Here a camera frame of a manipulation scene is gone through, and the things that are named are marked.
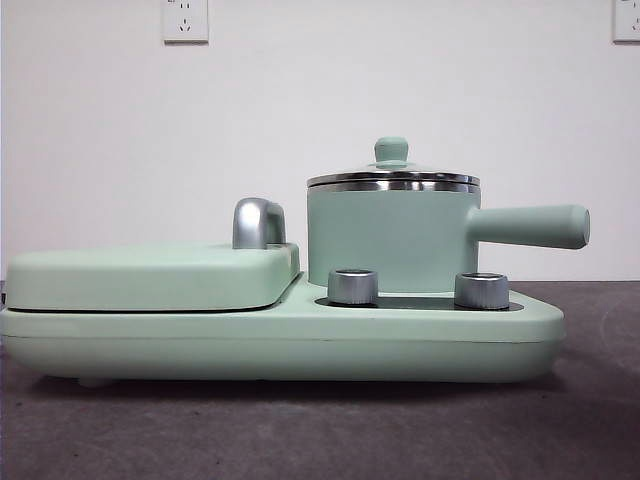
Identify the mint green griddle cover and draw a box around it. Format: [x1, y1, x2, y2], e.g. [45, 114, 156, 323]
[5, 240, 303, 311]

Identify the silver griddle cover handle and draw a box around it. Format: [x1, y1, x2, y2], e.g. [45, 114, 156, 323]
[232, 197, 287, 250]

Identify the glass lid with green knob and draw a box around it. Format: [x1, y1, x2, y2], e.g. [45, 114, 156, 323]
[305, 135, 481, 187]

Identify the silver control knob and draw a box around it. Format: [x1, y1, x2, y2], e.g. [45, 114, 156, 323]
[453, 271, 510, 309]
[327, 268, 380, 306]

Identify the mint green handled steamer pot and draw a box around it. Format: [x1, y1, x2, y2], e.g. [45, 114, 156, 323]
[305, 180, 592, 296]

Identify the black control panel strip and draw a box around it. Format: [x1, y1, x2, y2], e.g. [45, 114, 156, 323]
[314, 295, 511, 309]

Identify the mint green breakfast machine base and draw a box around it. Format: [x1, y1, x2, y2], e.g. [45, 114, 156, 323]
[0, 272, 567, 389]

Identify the white wall socket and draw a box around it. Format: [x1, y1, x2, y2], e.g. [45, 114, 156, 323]
[612, 0, 640, 44]
[162, 0, 210, 45]

